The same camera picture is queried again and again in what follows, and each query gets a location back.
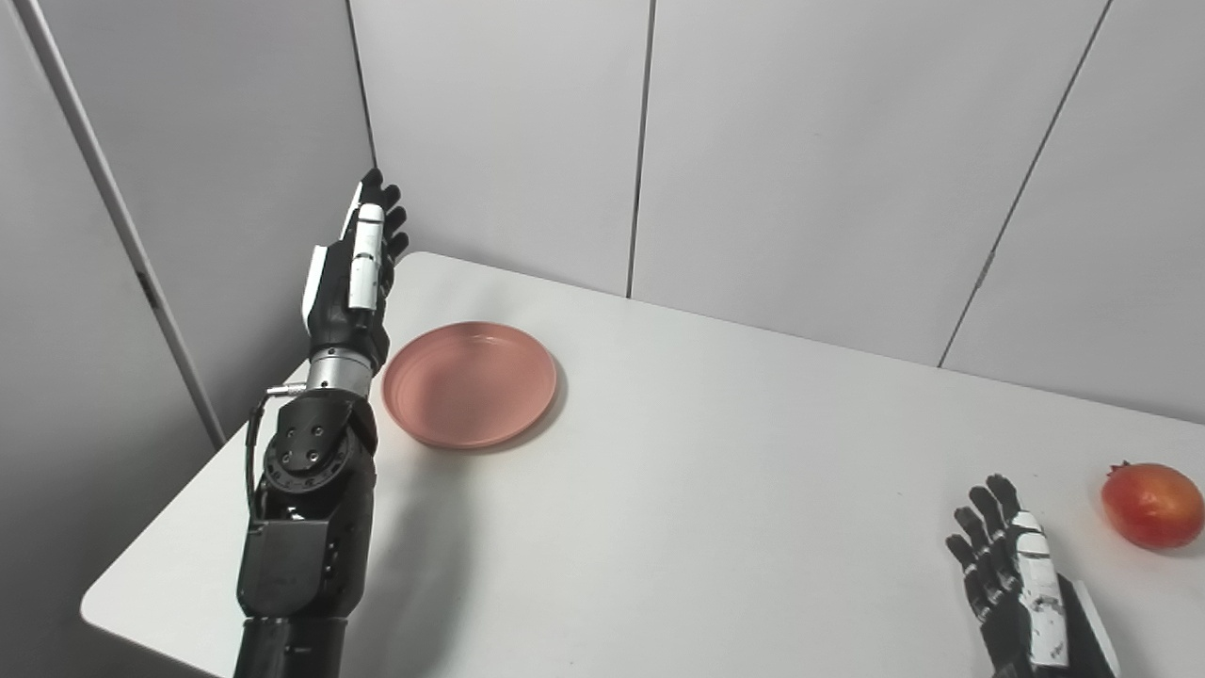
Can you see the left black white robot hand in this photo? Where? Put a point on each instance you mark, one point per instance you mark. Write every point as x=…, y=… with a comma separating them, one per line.
x=341, y=311

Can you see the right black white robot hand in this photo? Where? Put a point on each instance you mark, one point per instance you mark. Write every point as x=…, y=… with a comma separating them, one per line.
x=1026, y=612

